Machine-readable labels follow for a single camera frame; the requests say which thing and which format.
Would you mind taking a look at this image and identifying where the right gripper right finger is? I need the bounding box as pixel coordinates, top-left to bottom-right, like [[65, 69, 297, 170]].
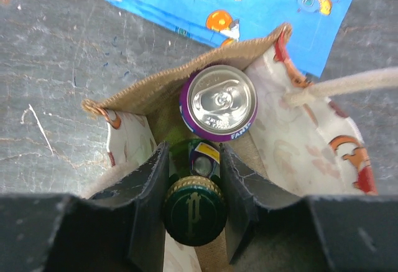
[[221, 144, 397, 271]]

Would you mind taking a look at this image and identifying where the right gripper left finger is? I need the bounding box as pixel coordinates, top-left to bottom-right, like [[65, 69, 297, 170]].
[[1, 143, 169, 271]]

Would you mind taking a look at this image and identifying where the green glass bottle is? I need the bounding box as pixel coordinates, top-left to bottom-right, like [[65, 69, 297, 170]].
[[163, 139, 227, 246]]

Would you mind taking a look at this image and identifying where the blue patterned cloth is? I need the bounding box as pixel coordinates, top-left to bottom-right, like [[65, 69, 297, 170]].
[[107, 0, 352, 77]]

